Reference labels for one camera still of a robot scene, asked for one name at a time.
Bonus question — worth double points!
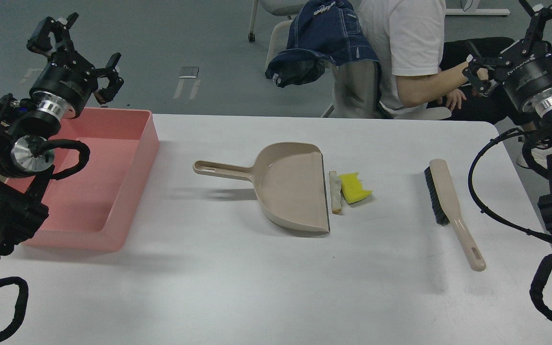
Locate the beige hand brush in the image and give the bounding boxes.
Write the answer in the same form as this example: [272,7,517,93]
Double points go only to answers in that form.
[424,159,486,272]

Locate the grey floor plate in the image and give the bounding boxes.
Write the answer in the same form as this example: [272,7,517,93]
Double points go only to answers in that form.
[178,66,200,79]

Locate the beige plastic dustpan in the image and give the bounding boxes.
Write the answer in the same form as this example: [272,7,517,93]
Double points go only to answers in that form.
[193,142,330,234]

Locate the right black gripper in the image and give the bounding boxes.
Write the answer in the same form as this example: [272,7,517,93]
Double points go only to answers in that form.
[462,0,552,114]

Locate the white desk base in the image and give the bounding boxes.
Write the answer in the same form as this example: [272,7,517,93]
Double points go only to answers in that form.
[446,0,511,17]

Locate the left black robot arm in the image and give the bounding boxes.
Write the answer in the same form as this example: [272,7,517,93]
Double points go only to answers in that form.
[0,12,124,343]

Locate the pink plastic bin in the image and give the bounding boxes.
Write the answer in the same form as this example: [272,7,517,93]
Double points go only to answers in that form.
[23,108,159,253]

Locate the person in white shirt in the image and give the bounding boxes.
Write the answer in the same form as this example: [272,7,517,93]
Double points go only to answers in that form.
[357,0,535,131]

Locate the person's hand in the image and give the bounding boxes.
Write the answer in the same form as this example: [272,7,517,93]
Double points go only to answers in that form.
[436,88,467,112]

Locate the white office chair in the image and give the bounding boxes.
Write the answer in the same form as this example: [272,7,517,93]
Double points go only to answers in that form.
[248,0,451,120]

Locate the yellow sponge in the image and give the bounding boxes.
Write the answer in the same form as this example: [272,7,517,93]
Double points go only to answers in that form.
[337,171,373,205]

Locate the slice of bread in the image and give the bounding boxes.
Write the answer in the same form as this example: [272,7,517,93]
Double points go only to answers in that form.
[329,171,342,215]

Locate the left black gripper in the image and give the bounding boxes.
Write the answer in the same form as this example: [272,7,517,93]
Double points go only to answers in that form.
[27,12,125,119]

